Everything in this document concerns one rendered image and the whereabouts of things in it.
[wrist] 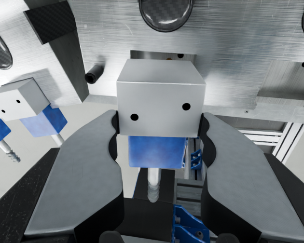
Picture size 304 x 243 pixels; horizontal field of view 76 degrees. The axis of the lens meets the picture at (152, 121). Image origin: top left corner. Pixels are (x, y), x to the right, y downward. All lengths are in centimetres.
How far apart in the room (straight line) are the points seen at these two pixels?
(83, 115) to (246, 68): 136
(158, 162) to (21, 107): 18
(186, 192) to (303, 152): 119
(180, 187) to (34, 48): 48
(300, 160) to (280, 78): 151
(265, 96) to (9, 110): 28
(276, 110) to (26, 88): 32
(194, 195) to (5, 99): 48
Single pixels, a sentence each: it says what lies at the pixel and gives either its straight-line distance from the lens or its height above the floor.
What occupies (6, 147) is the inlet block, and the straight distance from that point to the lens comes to 40.
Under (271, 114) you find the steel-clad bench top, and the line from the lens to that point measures 32.
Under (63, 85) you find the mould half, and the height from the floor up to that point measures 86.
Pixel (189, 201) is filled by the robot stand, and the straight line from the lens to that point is 57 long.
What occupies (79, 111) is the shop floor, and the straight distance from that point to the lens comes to 146.
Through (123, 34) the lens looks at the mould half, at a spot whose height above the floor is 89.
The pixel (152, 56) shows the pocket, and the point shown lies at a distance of 19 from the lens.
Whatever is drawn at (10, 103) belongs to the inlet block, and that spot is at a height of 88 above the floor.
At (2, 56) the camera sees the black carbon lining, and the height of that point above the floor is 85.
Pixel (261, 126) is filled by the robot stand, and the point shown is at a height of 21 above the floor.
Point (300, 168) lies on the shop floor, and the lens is 178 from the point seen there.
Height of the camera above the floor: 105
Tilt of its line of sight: 52 degrees down
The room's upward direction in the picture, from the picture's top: 166 degrees counter-clockwise
